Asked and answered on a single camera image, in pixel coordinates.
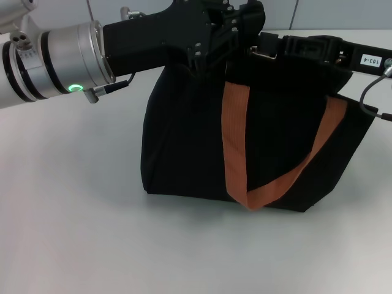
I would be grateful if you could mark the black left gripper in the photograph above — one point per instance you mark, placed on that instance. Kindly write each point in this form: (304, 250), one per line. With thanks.
(153, 39)

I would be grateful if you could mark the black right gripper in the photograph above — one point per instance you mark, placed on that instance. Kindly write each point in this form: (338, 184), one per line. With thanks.
(352, 55)

